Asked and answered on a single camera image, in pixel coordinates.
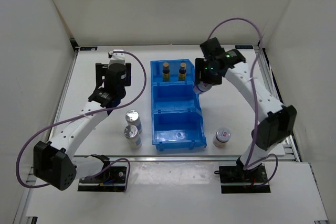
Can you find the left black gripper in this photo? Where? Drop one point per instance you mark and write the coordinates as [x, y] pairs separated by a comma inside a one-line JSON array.
[[100, 72]]

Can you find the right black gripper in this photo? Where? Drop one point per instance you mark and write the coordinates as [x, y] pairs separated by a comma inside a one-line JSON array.
[[199, 67]]

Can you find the brown bottle yellow label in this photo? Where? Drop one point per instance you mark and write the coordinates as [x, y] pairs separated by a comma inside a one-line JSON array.
[[182, 72], [166, 72]]

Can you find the red-label lid jar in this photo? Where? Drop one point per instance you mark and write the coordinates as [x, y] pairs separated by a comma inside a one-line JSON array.
[[201, 87], [221, 137]]

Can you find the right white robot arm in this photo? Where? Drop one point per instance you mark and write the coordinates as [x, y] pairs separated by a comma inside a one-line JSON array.
[[274, 121]]

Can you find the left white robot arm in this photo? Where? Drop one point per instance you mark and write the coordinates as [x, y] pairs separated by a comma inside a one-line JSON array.
[[53, 161]]

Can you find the left blue corner label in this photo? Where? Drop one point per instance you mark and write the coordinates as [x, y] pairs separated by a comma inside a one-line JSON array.
[[88, 48]]

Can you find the blue corner label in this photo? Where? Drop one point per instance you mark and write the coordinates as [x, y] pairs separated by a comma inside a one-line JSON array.
[[88, 48], [244, 47]]

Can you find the right blue corner label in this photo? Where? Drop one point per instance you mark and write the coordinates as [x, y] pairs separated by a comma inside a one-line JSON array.
[[244, 47]]

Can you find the rear silver-lid white jar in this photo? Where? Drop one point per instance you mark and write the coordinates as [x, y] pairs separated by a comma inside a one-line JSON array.
[[132, 117]]

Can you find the silver-lid white jar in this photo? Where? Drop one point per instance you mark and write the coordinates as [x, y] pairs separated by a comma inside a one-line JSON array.
[[132, 135], [132, 117]]

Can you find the blue three-compartment plastic bin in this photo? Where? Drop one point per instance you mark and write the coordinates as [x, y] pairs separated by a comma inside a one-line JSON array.
[[177, 121]]

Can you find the front silver-lid white jar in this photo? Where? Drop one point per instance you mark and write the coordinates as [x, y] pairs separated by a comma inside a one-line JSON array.
[[132, 135]]

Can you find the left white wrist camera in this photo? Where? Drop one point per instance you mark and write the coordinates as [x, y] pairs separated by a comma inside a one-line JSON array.
[[116, 56]]

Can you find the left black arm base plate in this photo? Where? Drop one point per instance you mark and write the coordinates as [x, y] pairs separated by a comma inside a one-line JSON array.
[[113, 180]]

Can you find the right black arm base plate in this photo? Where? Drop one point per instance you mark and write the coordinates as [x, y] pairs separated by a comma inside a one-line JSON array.
[[232, 183]]

